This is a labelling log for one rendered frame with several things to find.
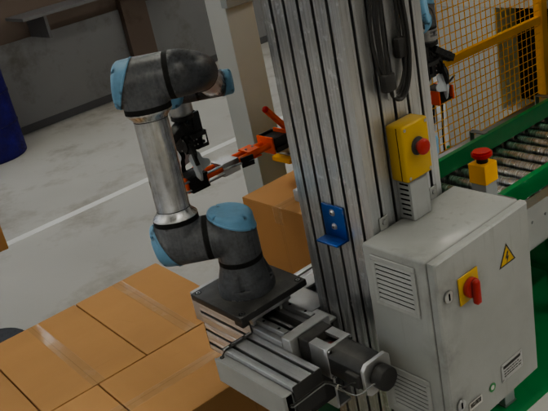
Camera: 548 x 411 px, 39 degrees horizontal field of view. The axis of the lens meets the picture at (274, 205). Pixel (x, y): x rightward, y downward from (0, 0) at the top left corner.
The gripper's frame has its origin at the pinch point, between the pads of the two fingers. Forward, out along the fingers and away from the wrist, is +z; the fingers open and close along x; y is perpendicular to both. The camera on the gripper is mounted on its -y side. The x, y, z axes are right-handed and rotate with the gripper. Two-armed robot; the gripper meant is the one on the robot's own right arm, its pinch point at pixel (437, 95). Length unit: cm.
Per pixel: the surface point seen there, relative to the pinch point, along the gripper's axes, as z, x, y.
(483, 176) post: 21.1, 26.6, 13.7
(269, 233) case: 35, -33, 60
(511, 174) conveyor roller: 65, -21, -71
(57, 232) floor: 119, -317, 32
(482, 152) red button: 13.6, 25.6, 11.7
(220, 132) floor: 121, -362, -149
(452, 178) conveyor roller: 64, -41, -54
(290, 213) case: 23, -19, 60
